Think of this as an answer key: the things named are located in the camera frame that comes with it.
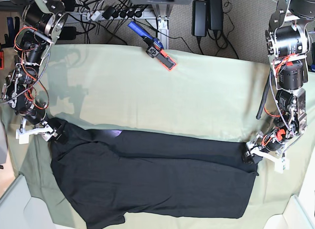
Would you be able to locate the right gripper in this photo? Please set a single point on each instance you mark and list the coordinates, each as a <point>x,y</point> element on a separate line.
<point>52,130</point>

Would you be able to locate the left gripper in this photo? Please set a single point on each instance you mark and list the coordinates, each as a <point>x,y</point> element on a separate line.
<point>254,152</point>

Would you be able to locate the black T-shirt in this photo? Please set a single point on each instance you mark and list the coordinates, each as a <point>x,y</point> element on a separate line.
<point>107,173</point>

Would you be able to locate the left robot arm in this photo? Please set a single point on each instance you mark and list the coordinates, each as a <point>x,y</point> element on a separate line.
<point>284,99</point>

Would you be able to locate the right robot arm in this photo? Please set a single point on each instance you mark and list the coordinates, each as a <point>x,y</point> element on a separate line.
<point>44,20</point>

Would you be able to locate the light green table cloth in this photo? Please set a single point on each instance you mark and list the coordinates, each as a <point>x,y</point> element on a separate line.
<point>114,86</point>

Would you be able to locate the white bin right corner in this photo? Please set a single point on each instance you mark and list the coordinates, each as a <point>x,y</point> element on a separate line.
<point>298,214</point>

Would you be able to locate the white bin corner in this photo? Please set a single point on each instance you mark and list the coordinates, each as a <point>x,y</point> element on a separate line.
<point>19,210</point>
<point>298,214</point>

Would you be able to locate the white bin left corner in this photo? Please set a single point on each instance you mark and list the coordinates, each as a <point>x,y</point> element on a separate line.
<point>19,210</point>

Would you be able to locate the black power brick left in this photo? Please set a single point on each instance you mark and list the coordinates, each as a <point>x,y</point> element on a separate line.
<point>68,33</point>

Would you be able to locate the orange clamp at left edge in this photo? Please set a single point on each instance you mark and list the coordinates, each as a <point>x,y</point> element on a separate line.
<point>1,60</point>

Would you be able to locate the blue clamp at left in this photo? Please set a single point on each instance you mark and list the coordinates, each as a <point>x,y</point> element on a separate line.
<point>13,25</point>

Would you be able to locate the blue orange bar clamp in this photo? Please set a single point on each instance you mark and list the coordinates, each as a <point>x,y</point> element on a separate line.
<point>155,47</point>

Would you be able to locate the white power strip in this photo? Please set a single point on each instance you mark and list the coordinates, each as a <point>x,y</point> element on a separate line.
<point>107,15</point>

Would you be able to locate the black power adapter pair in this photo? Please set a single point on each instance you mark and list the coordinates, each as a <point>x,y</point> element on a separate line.
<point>207,15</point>

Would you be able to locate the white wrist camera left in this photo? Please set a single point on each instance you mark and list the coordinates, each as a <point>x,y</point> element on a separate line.
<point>281,165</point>

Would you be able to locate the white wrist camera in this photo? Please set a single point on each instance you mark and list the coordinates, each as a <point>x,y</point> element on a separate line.
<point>22,136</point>
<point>281,165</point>

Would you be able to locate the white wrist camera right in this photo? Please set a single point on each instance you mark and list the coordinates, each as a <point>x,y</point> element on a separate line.
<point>22,136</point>

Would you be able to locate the aluminium frame post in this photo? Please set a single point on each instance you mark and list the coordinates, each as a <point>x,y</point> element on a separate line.
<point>161,22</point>

